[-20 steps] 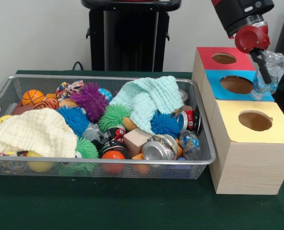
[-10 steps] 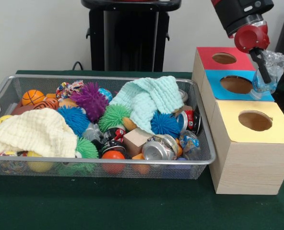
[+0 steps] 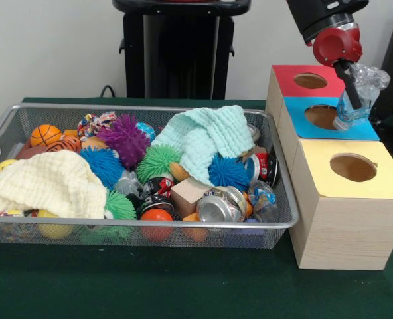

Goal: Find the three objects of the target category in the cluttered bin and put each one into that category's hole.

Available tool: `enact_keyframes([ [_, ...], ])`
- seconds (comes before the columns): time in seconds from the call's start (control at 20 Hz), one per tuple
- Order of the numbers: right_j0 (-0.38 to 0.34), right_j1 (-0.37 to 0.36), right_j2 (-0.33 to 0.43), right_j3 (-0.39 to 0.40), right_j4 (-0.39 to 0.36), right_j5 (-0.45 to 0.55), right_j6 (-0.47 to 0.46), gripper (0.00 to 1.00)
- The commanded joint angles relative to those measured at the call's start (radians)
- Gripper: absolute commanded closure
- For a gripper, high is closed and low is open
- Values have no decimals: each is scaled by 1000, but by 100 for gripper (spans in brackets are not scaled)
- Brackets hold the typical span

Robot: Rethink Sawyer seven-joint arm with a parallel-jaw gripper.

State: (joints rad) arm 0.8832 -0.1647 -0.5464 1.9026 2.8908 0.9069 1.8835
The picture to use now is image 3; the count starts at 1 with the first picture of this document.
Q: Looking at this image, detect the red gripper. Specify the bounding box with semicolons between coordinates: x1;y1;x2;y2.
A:
313;25;363;110

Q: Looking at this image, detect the crushed clear plastic bottle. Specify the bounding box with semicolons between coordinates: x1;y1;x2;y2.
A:
333;62;391;132

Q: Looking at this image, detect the wooden box with three holes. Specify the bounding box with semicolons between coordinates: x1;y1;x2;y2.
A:
265;64;393;271

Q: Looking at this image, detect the clear mesh bin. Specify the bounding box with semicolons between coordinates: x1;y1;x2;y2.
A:
0;103;300;250

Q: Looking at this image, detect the blue spiky ball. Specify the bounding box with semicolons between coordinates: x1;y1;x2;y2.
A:
208;154;252;192
75;144;123;190

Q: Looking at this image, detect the mint green cloth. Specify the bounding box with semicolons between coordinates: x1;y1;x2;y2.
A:
150;105;255;187

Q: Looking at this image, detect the crushed silver can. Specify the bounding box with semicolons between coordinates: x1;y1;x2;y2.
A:
195;186;248;223

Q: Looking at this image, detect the green spiky ball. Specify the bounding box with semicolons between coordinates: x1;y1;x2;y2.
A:
135;144;183;184
102;189;137;221

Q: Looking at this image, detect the orange red ball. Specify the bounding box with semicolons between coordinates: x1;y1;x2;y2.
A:
141;208;174;242

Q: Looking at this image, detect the purple spiky ball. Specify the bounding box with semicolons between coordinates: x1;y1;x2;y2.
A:
95;114;151;169

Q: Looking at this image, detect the dark green table cloth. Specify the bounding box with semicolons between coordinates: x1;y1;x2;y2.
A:
0;96;393;319

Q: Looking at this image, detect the tiger striped toy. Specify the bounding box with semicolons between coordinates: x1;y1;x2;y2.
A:
46;136;83;154

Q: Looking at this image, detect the orange mini basketball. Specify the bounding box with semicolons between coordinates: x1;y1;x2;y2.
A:
30;124;63;148

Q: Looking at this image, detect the cream yellow cloth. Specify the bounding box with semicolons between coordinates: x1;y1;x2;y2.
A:
0;150;108;220

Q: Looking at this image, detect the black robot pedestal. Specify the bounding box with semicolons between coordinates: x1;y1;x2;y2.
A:
112;0;252;100

